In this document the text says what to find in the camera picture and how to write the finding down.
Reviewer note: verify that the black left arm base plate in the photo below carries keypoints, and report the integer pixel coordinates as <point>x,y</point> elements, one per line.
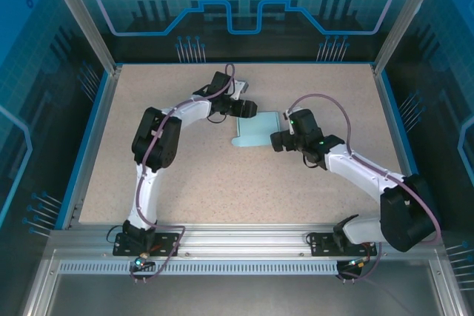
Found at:
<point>168,245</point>

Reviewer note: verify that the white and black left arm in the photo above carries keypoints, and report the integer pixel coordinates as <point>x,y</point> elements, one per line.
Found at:
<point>168,146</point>

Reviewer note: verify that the aluminium side rail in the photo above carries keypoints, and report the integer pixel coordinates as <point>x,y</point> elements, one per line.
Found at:
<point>385,109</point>
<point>106,109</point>

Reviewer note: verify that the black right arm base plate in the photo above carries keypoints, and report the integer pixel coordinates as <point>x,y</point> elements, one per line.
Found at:
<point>318,245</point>

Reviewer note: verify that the aluminium mounting rail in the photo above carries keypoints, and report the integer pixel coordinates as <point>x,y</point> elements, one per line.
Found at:
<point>240,242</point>

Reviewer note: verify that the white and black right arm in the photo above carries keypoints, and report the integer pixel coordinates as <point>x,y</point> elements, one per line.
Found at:
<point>407,216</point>

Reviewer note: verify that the aluminium frame post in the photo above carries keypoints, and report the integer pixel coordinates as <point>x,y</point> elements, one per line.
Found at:
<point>408,16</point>
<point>84,16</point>

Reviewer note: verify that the light blue paper box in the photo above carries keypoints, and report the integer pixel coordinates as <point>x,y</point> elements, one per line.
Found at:
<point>255,131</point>

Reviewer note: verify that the connector with green LED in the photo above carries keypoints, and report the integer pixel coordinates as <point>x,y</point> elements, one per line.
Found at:
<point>356,263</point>
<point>140,262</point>

